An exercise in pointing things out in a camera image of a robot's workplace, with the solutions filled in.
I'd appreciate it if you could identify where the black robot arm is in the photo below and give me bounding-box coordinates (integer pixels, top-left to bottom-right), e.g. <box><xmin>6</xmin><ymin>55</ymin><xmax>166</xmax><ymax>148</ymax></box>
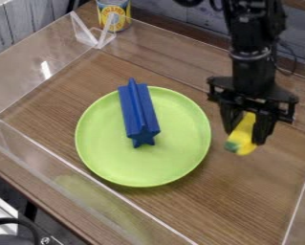
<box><xmin>207</xmin><ymin>0</ymin><xmax>299</xmax><ymax>145</ymax></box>

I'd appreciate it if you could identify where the clear acrylic enclosure wall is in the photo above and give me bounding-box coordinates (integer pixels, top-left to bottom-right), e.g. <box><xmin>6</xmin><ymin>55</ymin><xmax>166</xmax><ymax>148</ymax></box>
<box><xmin>0</xmin><ymin>18</ymin><xmax>305</xmax><ymax>245</ymax></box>

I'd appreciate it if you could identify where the yellow blue tin can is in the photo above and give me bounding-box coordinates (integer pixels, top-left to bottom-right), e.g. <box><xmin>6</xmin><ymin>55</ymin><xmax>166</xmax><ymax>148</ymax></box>
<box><xmin>96</xmin><ymin>0</ymin><xmax>132</xmax><ymax>33</ymax></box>

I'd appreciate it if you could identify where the yellow toy banana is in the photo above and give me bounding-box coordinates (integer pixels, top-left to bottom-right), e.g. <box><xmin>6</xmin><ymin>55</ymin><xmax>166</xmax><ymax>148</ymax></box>
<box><xmin>226</xmin><ymin>112</ymin><xmax>258</xmax><ymax>156</ymax></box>

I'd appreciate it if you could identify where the black device with knob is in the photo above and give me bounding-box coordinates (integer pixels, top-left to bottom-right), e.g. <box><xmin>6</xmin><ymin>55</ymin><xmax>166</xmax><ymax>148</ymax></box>
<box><xmin>0</xmin><ymin>219</ymin><xmax>67</xmax><ymax>245</ymax></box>

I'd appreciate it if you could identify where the blue star-shaped block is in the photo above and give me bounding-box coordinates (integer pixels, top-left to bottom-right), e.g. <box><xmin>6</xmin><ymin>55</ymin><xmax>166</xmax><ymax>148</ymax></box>
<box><xmin>118</xmin><ymin>78</ymin><xmax>162</xmax><ymax>148</ymax></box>

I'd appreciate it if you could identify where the green round plate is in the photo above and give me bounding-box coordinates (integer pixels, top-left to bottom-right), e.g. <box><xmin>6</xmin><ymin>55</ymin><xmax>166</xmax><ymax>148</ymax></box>
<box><xmin>75</xmin><ymin>86</ymin><xmax>212</xmax><ymax>188</ymax></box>

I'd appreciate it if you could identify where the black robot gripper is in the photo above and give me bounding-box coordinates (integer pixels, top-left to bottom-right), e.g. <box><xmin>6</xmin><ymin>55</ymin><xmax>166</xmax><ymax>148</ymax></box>
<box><xmin>207</xmin><ymin>77</ymin><xmax>299</xmax><ymax>145</ymax></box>

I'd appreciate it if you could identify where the black cable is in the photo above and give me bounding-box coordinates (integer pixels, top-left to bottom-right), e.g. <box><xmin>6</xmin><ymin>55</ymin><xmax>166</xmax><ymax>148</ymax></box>
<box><xmin>0</xmin><ymin>217</ymin><xmax>40</xmax><ymax>245</ymax></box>

